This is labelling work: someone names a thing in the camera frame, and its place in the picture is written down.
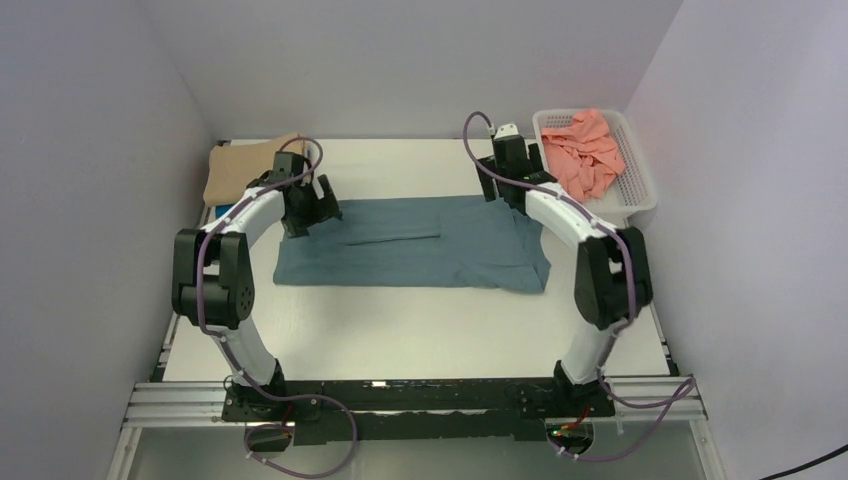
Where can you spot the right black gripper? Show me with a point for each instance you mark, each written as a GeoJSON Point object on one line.
{"type": "Point", "coordinates": [501, 188]}

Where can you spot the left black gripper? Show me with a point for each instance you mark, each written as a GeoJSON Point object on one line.
{"type": "Point", "coordinates": [313, 211]}

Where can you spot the teal blue t shirt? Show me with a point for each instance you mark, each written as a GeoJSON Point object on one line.
{"type": "Point", "coordinates": [439, 242]}

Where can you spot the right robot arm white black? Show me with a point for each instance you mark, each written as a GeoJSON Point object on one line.
{"type": "Point", "coordinates": [612, 279]}

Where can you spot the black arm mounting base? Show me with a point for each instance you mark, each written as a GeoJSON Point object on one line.
{"type": "Point", "coordinates": [323, 411]}

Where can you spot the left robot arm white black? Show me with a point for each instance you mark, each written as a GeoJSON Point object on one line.
{"type": "Point", "coordinates": [212, 279]}

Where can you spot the salmon pink t shirt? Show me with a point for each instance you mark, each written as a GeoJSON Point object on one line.
{"type": "Point", "coordinates": [583, 157]}

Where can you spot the white plastic basket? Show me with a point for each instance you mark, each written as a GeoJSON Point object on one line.
{"type": "Point", "coordinates": [633, 191]}

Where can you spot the folded beige t shirt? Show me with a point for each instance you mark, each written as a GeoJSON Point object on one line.
{"type": "Point", "coordinates": [233, 166]}

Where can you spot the folded blue t shirt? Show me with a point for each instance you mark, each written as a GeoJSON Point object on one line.
{"type": "Point", "coordinates": [221, 210]}

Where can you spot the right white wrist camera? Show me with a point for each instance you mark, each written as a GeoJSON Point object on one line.
{"type": "Point", "coordinates": [506, 131]}

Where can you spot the aluminium frame rail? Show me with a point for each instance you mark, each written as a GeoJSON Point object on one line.
{"type": "Point", "coordinates": [201, 404]}

